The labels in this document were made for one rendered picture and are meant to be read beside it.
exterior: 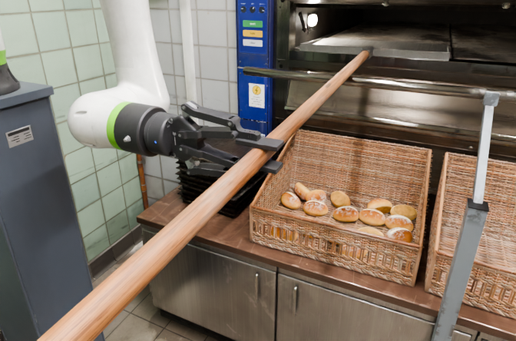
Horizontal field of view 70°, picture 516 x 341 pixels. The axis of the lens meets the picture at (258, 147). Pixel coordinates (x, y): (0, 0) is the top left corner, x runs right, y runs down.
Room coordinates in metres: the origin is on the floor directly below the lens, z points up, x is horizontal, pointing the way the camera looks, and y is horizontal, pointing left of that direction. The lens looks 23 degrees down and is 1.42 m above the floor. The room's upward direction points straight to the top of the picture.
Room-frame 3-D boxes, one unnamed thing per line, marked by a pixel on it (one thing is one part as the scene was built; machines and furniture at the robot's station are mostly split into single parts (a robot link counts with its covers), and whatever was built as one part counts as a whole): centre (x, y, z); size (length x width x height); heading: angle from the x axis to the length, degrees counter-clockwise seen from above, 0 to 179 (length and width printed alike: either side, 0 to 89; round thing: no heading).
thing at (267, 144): (0.53, 0.00, 1.20); 0.07 x 0.03 x 0.01; 64
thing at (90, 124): (0.68, 0.29, 1.18); 0.14 x 0.13 x 0.11; 64
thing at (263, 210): (1.19, -0.32, 0.72); 0.56 x 0.49 x 0.28; 66
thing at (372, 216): (1.19, -0.43, 0.62); 0.10 x 0.07 x 0.06; 64
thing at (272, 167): (0.53, 0.00, 1.16); 0.07 x 0.03 x 0.01; 64
